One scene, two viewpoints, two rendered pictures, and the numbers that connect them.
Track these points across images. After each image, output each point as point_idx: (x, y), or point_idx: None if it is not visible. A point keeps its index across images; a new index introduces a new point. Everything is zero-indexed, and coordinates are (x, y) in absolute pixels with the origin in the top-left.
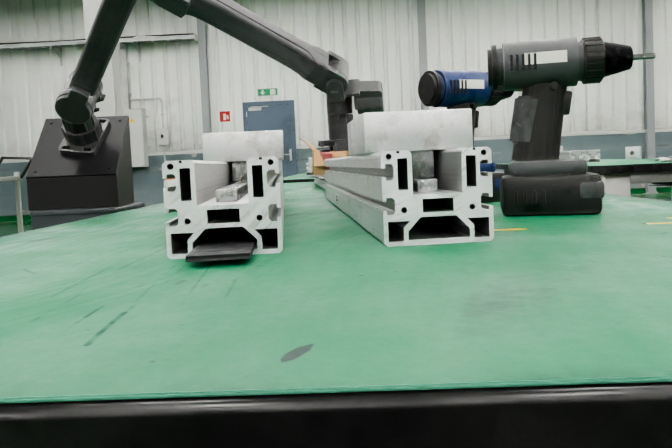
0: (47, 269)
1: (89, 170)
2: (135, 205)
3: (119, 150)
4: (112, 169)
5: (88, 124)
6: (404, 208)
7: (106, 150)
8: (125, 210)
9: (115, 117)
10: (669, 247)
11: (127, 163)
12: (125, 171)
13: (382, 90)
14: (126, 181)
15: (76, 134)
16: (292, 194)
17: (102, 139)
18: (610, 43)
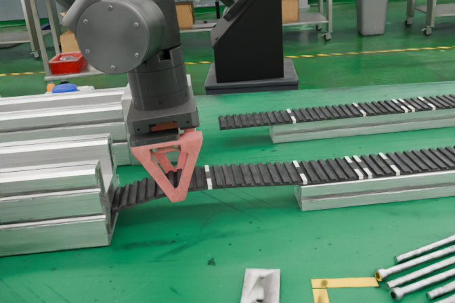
0: None
1: (214, 37)
2: (264, 83)
3: (235, 18)
4: (215, 41)
5: None
6: None
7: (235, 15)
8: (233, 88)
9: None
10: None
11: (261, 32)
12: (251, 42)
13: (105, 11)
14: (253, 54)
15: None
16: (343, 152)
17: (243, 1)
18: None
